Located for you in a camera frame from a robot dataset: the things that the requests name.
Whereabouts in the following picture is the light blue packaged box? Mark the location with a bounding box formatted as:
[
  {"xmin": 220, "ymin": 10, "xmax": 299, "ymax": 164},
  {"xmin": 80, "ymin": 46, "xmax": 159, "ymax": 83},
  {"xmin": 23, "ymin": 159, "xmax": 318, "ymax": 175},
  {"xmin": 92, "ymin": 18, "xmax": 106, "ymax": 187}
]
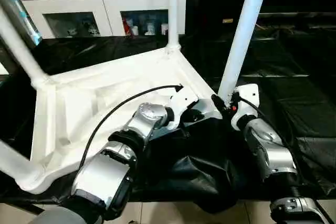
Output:
[{"xmin": 15, "ymin": 0, "xmax": 43, "ymax": 47}]

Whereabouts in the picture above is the white plastic table leg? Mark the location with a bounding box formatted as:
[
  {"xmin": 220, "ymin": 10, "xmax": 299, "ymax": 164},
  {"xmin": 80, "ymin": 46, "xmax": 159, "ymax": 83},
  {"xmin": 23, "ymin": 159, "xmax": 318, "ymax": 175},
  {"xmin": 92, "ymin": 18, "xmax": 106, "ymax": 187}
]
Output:
[
  {"xmin": 166, "ymin": 0, "xmax": 182, "ymax": 53},
  {"xmin": 0, "ymin": 140, "xmax": 40, "ymax": 190},
  {"xmin": 217, "ymin": 0, "xmax": 272, "ymax": 99},
  {"xmin": 0, "ymin": 6, "xmax": 50, "ymax": 86}
]

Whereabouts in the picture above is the white plastic table top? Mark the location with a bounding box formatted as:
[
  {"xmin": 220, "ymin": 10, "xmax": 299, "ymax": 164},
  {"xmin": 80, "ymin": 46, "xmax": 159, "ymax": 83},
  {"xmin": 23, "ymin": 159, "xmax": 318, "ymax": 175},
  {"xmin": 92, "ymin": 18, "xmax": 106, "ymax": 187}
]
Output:
[{"xmin": 15, "ymin": 44, "xmax": 224, "ymax": 195}]

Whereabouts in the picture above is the white glass-door cabinet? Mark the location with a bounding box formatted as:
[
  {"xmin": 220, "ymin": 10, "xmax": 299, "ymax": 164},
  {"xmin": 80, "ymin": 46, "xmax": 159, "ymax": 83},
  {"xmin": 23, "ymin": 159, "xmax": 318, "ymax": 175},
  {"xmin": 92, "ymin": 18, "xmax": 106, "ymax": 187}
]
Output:
[{"xmin": 19, "ymin": 0, "xmax": 187, "ymax": 39}]

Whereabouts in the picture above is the black work mat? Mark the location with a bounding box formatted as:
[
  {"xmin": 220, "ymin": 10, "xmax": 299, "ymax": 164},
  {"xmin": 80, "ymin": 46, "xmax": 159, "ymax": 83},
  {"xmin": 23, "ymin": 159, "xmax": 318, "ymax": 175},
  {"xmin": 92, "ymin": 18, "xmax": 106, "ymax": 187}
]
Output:
[{"xmin": 0, "ymin": 35, "xmax": 336, "ymax": 215}]

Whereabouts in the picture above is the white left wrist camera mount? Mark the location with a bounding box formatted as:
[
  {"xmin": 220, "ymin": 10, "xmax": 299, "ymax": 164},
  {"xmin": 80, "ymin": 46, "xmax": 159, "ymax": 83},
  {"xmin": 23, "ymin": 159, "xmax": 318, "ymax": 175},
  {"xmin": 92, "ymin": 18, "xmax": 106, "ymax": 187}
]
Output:
[{"xmin": 167, "ymin": 89, "xmax": 200, "ymax": 131}]

